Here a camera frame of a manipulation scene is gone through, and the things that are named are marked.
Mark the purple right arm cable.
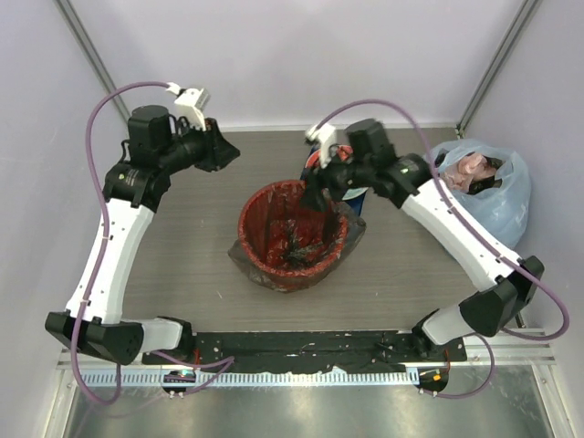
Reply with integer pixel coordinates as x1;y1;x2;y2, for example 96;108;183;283
314;99;571;399

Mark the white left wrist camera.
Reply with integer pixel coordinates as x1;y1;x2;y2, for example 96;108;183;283
166;82;211;131

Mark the white slotted cable duct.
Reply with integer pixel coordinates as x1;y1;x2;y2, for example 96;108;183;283
79;367;420;387

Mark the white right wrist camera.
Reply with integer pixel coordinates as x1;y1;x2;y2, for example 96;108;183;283
305;123;337;169

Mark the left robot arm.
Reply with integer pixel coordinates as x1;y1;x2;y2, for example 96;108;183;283
45;105;240;365

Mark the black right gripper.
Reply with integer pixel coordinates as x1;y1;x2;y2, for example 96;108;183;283
299;142;374;214

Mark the blue plastic trash bag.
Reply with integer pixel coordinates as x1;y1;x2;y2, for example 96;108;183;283
431;139;531;248

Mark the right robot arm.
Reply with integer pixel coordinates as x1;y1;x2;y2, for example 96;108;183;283
301;119;544;360

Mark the aluminium frame rail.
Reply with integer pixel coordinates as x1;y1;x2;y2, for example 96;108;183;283
57;328;558;370

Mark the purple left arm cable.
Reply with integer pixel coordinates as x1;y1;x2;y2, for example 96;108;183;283
70;80;236;406

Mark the red patterned plate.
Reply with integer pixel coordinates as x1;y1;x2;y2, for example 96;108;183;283
304;143;366;202

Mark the red mesh trash bin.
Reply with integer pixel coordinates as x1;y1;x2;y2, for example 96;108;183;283
237;180;351;293

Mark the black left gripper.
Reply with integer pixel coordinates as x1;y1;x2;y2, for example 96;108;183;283
160;115;242;175

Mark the blue place mat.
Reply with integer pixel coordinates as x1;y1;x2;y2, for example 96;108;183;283
297;141;369;215

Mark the pink crumpled trash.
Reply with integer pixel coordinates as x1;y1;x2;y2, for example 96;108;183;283
441;152;498;194

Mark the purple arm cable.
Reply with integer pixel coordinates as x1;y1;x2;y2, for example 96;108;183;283
314;99;571;399
70;80;236;406

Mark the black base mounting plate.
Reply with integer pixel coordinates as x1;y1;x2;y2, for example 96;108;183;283
141;328;468;376

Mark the black plastic trash bag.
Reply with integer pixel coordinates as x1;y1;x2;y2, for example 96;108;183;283
226;180;369;293

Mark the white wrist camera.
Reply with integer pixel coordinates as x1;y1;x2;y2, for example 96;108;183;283
166;82;211;131
305;123;337;169

